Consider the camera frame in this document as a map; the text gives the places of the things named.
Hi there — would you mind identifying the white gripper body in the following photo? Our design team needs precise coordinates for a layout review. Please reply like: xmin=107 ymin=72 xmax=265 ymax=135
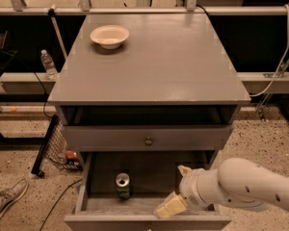
xmin=179 ymin=168 xmax=209 ymax=209

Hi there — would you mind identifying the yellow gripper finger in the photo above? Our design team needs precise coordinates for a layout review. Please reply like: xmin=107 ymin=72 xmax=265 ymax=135
xmin=178 ymin=165 xmax=192 ymax=177
xmin=153 ymin=192 xmax=188 ymax=218

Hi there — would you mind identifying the green soda can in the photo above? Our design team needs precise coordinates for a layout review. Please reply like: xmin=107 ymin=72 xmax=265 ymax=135
xmin=115 ymin=173 xmax=130 ymax=199

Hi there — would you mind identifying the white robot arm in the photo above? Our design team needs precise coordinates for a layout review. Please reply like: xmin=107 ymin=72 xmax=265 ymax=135
xmin=154 ymin=158 xmax=289 ymax=218

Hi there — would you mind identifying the round brass drawer knob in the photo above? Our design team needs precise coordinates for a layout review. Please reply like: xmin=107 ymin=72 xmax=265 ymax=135
xmin=144 ymin=138 xmax=153 ymax=146

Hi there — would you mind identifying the grey open middle drawer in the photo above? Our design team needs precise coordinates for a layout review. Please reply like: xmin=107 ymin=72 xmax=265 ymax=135
xmin=65 ymin=151 xmax=231 ymax=231

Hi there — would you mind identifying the grey wooden drawer cabinet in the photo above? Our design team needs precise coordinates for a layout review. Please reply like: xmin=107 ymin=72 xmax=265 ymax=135
xmin=47 ymin=13 xmax=251 ymax=231

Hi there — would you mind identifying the grey top drawer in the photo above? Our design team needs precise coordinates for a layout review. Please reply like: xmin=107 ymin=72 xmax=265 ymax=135
xmin=62 ymin=125 xmax=233 ymax=152

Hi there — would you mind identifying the white paper bowl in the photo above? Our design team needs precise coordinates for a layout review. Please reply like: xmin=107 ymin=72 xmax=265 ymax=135
xmin=90 ymin=25 xmax=129 ymax=49

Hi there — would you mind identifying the clear plastic water bottle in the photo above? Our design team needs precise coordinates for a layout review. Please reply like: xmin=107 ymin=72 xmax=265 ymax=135
xmin=40 ymin=49 xmax=58 ymax=80

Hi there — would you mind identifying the grey sneaker shoe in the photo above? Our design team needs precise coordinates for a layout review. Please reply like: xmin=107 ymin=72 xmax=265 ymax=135
xmin=0 ymin=179 xmax=29 ymax=219

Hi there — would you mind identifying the black floor cable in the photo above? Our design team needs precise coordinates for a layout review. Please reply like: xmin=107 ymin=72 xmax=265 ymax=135
xmin=38 ymin=178 xmax=84 ymax=231

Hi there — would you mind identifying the white hanging cable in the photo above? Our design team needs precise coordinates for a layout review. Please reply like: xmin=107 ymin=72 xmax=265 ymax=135
xmin=249 ymin=4 xmax=289 ymax=98

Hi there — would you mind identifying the black wire basket rack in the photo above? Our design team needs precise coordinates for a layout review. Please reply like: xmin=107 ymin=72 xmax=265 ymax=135
xmin=31 ymin=115 xmax=82 ymax=178

